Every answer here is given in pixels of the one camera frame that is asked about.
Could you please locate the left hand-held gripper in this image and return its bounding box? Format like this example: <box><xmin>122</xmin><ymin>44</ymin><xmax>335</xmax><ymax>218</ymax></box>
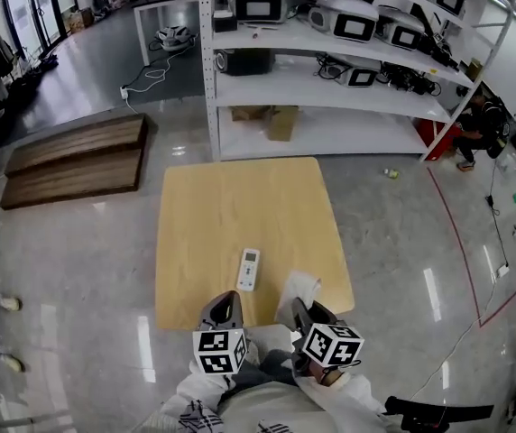
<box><xmin>192</xmin><ymin>290</ymin><xmax>249</xmax><ymax>376</ymax></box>

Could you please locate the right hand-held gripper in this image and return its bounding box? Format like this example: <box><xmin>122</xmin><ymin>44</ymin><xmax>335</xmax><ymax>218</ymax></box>
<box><xmin>290</xmin><ymin>297</ymin><xmax>365</xmax><ymax>374</ymax></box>

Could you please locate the white cloth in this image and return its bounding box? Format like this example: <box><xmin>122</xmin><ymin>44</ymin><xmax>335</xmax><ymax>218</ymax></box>
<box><xmin>274</xmin><ymin>270</ymin><xmax>323</xmax><ymax>325</ymax></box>

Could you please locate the white remote control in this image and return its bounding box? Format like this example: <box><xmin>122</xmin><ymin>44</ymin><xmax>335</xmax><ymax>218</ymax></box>
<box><xmin>235</xmin><ymin>247</ymin><xmax>262</xmax><ymax>293</ymax></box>

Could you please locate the person's right forearm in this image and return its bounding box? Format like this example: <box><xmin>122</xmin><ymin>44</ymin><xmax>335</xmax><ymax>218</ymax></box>
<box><xmin>292</xmin><ymin>362</ymin><xmax>383</xmax><ymax>423</ymax></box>

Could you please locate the person's left forearm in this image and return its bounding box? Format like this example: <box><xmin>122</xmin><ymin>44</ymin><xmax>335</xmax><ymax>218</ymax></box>
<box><xmin>167</xmin><ymin>357</ymin><xmax>251</xmax><ymax>428</ymax></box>

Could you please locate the person's white top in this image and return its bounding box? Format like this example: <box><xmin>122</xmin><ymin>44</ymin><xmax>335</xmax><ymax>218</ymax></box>
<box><xmin>143</xmin><ymin>323</ymin><xmax>392</xmax><ymax>433</ymax></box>

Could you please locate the black stand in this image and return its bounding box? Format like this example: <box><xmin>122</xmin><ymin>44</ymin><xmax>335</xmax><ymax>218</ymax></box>
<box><xmin>382</xmin><ymin>394</ymin><xmax>496</xmax><ymax>433</ymax></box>

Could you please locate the upright cardboard box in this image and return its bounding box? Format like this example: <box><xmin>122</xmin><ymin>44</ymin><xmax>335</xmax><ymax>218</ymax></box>
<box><xmin>267</xmin><ymin>106</ymin><xmax>300</xmax><ymax>143</ymax></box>

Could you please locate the flat cardboard box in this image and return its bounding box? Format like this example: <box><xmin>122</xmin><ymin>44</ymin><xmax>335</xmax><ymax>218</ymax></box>
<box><xmin>230</xmin><ymin>105</ymin><xmax>278</xmax><ymax>124</ymax></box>

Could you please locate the dark wooden platform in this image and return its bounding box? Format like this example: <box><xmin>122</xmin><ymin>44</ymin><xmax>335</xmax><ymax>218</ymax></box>
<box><xmin>4</xmin><ymin>113</ymin><xmax>150</xmax><ymax>179</ymax></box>
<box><xmin>0</xmin><ymin>148</ymin><xmax>144</xmax><ymax>212</ymax></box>

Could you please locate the red box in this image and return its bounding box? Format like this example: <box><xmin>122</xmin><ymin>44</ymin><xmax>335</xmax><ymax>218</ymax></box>
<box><xmin>417</xmin><ymin>117</ymin><xmax>463</xmax><ymax>162</ymax></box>

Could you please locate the white metal shelf unit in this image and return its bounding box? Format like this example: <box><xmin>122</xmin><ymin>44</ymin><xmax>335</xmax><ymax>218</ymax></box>
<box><xmin>197</xmin><ymin>0</ymin><xmax>516</xmax><ymax>162</ymax></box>

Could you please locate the large black box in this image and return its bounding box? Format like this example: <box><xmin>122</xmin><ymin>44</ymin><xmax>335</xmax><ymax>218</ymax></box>
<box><xmin>214</xmin><ymin>48</ymin><xmax>276</xmax><ymax>78</ymax></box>

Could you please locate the pile of black equipment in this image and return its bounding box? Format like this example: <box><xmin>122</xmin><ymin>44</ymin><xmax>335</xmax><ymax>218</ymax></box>
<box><xmin>378</xmin><ymin>60</ymin><xmax>443</xmax><ymax>97</ymax></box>

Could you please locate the grey white floor device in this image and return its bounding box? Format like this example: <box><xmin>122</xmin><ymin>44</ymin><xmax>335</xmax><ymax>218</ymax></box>
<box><xmin>155</xmin><ymin>24</ymin><xmax>195</xmax><ymax>53</ymax></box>

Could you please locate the small black box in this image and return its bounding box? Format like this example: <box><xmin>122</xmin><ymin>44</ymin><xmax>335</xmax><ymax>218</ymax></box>
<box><xmin>212</xmin><ymin>10</ymin><xmax>239</xmax><ymax>33</ymax></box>

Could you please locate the small brown cardboard box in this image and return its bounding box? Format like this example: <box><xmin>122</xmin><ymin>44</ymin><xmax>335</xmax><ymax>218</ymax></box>
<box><xmin>466</xmin><ymin>58</ymin><xmax>484</xmax><ymax>83</ymax></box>

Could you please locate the white table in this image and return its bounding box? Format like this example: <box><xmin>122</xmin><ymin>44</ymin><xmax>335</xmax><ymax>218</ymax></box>
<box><xmin>133</xmin><ymin>0</ymin><xmax>201</xmax><ymax>68</ymax></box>

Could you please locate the white cable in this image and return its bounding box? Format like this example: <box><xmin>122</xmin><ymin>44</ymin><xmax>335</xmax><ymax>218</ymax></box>
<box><xmin>124</xmin><ymin>36</ymin><xmax>198</xmax><ymax>95</ymax></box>

